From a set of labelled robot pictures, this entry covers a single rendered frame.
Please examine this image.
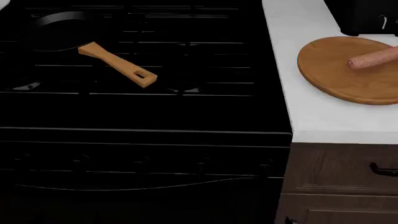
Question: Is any black drawer handle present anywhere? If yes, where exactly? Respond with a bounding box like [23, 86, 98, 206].
[369, 162, 398, 177]

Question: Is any pink sausage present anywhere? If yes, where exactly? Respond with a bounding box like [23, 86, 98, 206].
[346, 45, 398, 71]

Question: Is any black gas stove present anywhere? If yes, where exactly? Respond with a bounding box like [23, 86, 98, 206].
[0, 0, 294, 224]

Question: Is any round wooden plate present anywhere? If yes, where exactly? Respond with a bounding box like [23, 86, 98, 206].
[297, 35, 398, 106]

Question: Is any dark wooden cabinet drawer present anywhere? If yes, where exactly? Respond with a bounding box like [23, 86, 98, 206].
[274, 142, 398, 224]

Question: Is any black frying pan wooden handle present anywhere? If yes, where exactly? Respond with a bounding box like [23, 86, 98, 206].
[27, 11, 159, 89]

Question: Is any black countertop appliance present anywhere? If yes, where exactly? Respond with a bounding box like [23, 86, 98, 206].
[323, 0, 398, 37]

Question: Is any black stove knob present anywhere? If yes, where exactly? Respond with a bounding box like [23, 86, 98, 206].
[257, 159, 275, 175]
[193, 157, 213, 174]
[13, 152, 32, 168]
[132, 155, 153, 170]
[71, 153, 91, 169]

